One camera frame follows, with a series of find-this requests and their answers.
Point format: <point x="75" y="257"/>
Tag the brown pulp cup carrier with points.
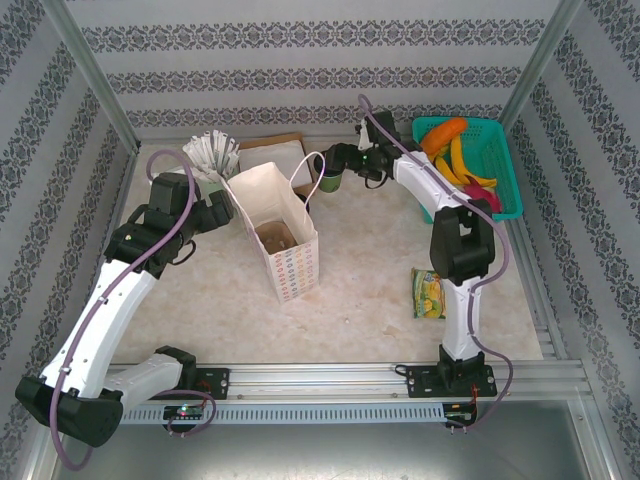
<point x="275" y="237"/>

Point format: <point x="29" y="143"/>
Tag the aluminium frame post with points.
<point x="540" y="60"/>
<point x="75" y="45"/>

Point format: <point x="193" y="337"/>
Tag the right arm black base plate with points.
<point x="417" y="382"/>

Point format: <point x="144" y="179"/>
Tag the aluminium mounting rail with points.
<point x="320" y="380"/>

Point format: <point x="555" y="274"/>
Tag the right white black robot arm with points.
<point x="462" y="240"/>

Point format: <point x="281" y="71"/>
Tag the white wrapped straws bundle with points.
<point x="210" y="147"/>

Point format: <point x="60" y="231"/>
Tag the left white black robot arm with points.
<point x="100" y="325"/>

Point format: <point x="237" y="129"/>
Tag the white printed paper bag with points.
<point x="295" y="275"/>

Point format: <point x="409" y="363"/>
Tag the orange toy fruit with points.
<point x="442" y="134"/>

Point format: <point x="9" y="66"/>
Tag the light green holder cup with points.
<point x="220" y="183"/>

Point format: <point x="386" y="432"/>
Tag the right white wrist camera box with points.
<point x="365" y="137"/>

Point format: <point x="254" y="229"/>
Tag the pink toy dragon fruit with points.
<point x="492" y="200"/>

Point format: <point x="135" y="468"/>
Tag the brown cardboard tray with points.
<point x="270" y="138"/>

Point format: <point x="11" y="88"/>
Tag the teal plastic basket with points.
<point x="500" y="150"/>

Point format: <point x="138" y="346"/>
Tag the dark green paper cup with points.
<point x="331" y="186"/>

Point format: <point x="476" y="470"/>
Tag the grey metal panel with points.
<point x="320" y="455"/>

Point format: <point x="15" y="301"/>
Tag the green yellow snack bag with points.
<point x="427" y="295"/>

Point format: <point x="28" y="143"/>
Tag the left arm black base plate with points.
<point x="220" y="382"/>

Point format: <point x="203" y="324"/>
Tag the yellow toy banana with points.
<point x="457" y="157"/>
<point x="444" y="165"/>

